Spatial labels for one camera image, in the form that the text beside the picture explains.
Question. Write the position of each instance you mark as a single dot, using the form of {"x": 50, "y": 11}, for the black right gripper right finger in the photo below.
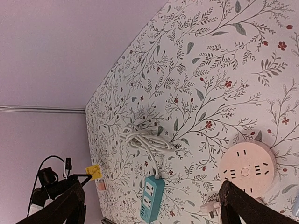
{"x": 236, "y": 205}

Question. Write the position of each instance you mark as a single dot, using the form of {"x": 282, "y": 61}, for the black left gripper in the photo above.
{"x": 65, "y": 184}

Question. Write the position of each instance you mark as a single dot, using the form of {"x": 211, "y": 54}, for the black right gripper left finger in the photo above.
{"x": 68, "y": 208}

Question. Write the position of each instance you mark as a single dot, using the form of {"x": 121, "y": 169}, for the yellow cube socket adapter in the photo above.
{"x": 94, "y": 171}

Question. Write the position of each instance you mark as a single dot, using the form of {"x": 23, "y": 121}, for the teal power strip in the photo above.
{"x": 151, "y": 198}

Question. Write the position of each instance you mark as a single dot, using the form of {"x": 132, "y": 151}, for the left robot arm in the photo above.
{"x": 48, "y": 186}

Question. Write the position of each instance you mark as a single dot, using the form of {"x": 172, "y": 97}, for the pink cube charger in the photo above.
{"x": 101, "y": 185}

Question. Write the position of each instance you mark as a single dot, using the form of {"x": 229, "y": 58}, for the round pink socket hub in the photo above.
{"x": 251, "y": 166}

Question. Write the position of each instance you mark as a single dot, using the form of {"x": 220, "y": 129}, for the light blue cube charger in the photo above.
{"x": 295, "y": 210}

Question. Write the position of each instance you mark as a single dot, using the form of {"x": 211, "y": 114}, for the floral patterned table mat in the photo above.
{"x": 205, "y": 75}

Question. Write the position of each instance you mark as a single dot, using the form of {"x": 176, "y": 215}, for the left aluminium frame post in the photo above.
{"x": 42, "y": 109}

